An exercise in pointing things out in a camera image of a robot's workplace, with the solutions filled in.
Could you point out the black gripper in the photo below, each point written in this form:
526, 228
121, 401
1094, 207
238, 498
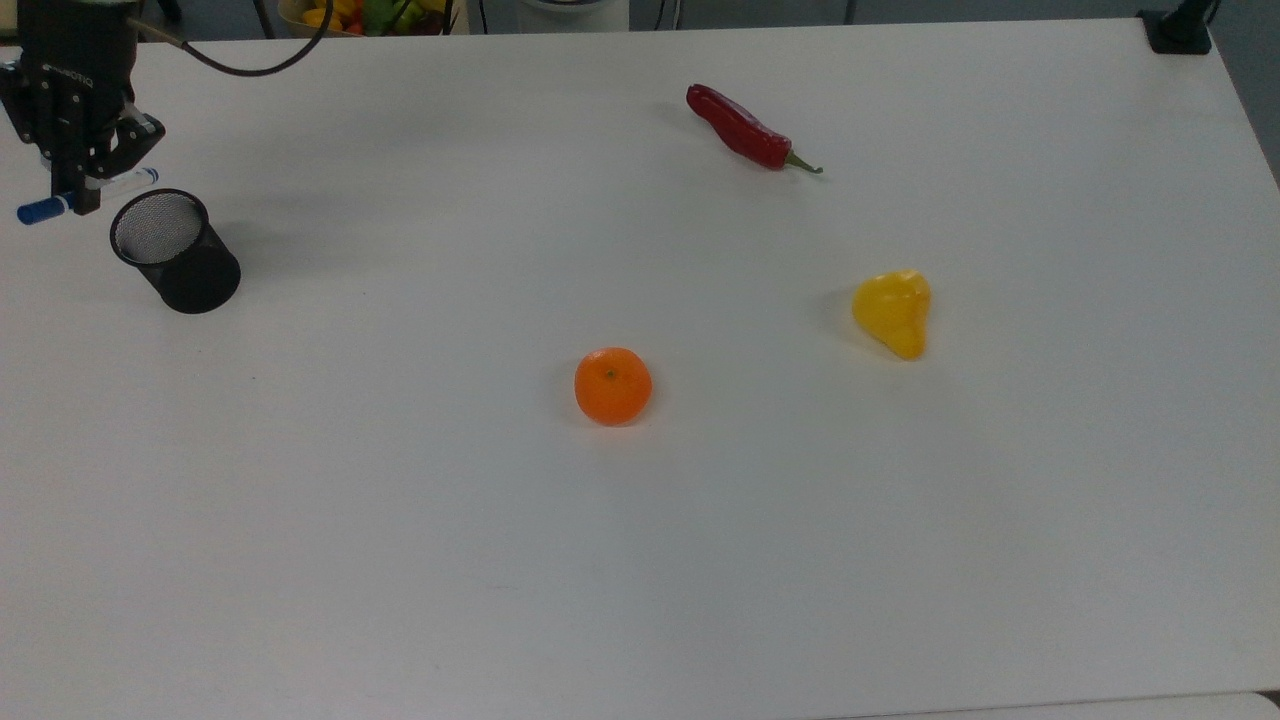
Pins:
75, 60

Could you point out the blue and white marker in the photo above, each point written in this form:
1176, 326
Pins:
42, 210

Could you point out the black mesh pen cup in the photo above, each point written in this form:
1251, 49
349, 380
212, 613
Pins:
185, 262

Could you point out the bowl of toy fruit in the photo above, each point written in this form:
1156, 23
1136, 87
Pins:
370, 15

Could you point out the orange mandarin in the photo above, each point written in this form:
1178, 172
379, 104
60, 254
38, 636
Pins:
613, 386

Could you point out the red chili pepper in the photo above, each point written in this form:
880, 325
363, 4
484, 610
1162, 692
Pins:
740, 130

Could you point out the yellow bell pepper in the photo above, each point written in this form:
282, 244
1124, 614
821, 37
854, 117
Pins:
895, 310

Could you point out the black stand base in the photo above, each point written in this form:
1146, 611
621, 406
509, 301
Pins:
1178, 35

